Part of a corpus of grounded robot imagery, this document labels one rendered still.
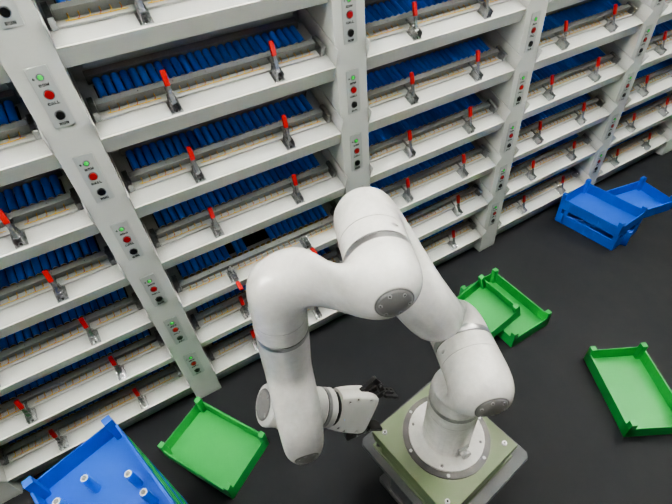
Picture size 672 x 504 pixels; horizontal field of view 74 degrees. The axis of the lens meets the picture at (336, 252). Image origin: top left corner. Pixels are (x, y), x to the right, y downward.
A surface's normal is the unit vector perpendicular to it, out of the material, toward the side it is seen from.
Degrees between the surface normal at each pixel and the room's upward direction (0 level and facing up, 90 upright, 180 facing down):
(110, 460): 0
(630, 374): 0
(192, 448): 0
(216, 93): 23
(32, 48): 90
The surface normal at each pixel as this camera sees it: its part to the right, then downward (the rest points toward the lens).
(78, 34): 0.12, -0.45
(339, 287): -0.63, 0.47
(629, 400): -0.07, -0.72
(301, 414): 0.22, -0.02
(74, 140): 0.51, 0.56
